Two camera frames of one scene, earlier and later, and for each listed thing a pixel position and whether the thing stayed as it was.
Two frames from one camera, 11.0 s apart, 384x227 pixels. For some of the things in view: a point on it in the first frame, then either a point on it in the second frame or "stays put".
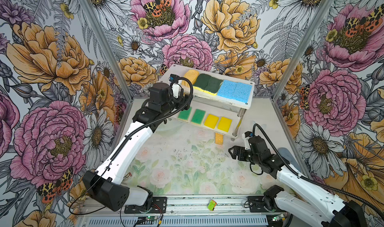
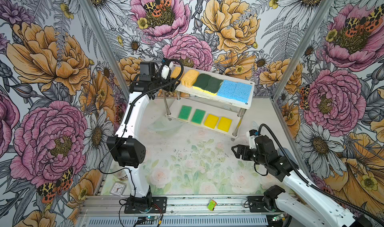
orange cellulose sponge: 219,138 -> 175,72
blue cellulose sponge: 227,89 stays put
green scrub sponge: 184,114 stays put
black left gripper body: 169,105 -> 160,82
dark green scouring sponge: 201,82 stays put
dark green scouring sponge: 213,86 stays put
